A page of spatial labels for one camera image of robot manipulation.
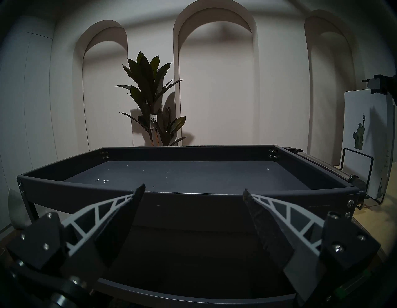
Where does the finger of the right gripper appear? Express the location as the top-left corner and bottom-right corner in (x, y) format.
(361, 74), (397, 100)

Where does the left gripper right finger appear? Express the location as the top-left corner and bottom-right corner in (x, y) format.
(243, 189), (381, 304)

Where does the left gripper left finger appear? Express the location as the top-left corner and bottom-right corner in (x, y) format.
(6, 184), (145, 291)

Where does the white Statue of Liberty book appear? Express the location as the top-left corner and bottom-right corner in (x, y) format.
(343, 90), (394, 199)

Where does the grey floor cushion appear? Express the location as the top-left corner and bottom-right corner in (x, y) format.
(8, 188), (31, 230)

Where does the light wooden table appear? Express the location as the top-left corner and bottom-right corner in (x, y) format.
(333, 165), (397, 258)

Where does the black metal utility cart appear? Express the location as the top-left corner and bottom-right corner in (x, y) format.
(17, 144), (368, 308)

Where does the tall dark green plant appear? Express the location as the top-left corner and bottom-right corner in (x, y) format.
(115, 51), (187, 146)

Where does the black wire book rack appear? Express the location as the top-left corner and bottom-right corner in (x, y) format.
(340, 148), (391, 210)

